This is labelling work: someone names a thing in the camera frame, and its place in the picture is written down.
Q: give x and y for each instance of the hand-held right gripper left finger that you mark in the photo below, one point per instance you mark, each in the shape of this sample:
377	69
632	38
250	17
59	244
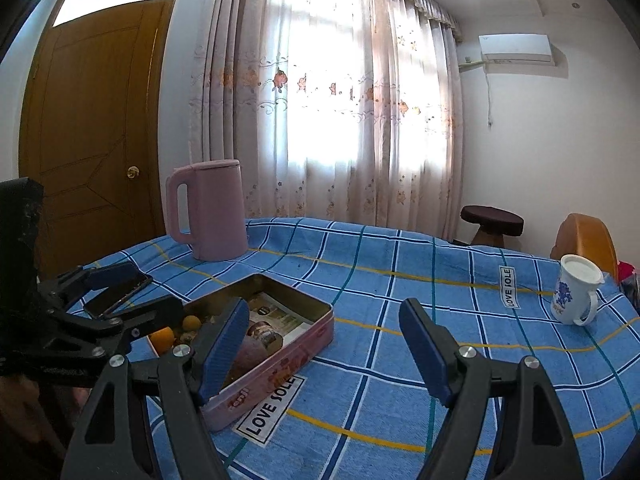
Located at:
225	350

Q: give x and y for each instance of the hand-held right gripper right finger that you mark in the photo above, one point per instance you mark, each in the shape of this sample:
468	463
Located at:
425	350

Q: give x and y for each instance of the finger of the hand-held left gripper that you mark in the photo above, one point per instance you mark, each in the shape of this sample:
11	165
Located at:
112	277
150	317

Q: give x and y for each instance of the small orange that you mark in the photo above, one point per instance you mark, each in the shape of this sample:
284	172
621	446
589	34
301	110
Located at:
162	341

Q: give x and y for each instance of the dark brown round fruit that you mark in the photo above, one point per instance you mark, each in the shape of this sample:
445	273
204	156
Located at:
252	355

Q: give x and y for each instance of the small brown round fruit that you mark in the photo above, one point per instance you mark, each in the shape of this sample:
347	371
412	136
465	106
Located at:
191	323

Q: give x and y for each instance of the pink metal tin box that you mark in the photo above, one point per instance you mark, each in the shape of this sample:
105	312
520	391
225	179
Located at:
280	366

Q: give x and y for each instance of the black smartphone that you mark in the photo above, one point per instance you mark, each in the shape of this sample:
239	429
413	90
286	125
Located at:
125	296

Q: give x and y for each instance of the printed paper leaflet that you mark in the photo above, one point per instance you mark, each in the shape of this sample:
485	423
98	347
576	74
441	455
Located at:
286	317

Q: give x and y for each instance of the blue plaid tablecloth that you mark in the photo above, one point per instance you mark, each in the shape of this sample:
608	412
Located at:
400	270

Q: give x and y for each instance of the brass door knob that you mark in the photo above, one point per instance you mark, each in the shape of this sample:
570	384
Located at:
133	173

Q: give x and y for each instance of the pink electric kettle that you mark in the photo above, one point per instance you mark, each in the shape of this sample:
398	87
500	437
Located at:
215	210

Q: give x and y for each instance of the brown wooden door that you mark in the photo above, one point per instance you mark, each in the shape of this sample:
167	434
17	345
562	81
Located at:
100	135

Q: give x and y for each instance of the dark round wooden stool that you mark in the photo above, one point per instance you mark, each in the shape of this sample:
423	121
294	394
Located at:
492	217

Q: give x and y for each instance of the white mug with blue print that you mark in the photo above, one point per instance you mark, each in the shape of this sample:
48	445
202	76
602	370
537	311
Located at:
572	290

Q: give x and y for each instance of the sheer floral curtain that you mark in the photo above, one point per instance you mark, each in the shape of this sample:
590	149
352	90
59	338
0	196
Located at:
325	110

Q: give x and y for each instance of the air conditioner pipe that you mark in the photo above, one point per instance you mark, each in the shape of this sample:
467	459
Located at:
472	64

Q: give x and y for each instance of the white wall air conditioner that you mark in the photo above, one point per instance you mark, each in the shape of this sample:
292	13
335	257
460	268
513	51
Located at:
515	49

